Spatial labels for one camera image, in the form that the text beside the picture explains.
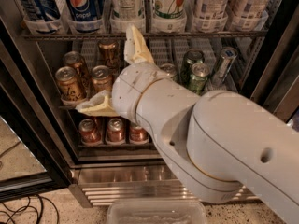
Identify red can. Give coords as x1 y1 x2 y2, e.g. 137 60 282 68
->
129 122 148 142
107 118 124 142
78 119 101 143

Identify green can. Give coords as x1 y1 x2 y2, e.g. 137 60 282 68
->
160 63 178 82
180 49 205 86
187 63 210 95

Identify green can centre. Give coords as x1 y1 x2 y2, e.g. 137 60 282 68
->
160 63 178 82

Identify steel fridge bottom grille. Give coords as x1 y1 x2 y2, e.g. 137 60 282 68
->
68 160 260 207

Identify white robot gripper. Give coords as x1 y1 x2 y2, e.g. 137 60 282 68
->
76 24 167 122

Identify gold can back centre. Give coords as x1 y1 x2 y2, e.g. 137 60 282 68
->
98 40 120 70

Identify green can front right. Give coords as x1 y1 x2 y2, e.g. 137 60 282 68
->
187 63 210 95

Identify clear plastic bin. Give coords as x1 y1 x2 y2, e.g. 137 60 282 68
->
106 199 208 224

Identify silver slim can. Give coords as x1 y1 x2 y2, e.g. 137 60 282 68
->
211 47 238 87

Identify left glass fridge door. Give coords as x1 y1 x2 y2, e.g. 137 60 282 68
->
0 21 71 202

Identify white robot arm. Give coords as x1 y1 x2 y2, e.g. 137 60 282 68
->
77 25 299 224

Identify white 7up can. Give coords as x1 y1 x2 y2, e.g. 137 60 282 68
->
154 0 185 19
112 0 143 21

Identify green can back right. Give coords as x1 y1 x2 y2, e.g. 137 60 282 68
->
180 49 205 86

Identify gold can front left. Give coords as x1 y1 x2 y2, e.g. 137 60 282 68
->
55 66 86 102

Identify black cable on floor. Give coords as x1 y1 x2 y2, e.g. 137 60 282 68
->
0 194 60 224

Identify blue pepsi can left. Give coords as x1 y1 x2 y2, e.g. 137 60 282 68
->
21 0 60 21

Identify top wire shelf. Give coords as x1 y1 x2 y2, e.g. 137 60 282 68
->
21 30 267 41

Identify glass fridge door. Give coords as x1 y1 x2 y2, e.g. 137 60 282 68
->
240 4 299 122
0 21 71 202

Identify red can front left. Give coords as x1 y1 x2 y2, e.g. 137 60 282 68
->
78 119 101 143

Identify gold can back left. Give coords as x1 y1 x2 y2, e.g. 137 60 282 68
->
63 51 90 90

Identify blue pepsi can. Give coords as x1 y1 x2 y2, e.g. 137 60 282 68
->
65 0 102 22
21 0 60 21

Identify blue pepsi can front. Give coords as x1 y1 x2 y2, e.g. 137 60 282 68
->
65 0 102 22

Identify gold can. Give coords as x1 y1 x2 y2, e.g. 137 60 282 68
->
63 51 90 90
98 40 120 70
55 66 86 102

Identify right glass fridge door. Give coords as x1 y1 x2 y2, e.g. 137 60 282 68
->
240 4 299 122

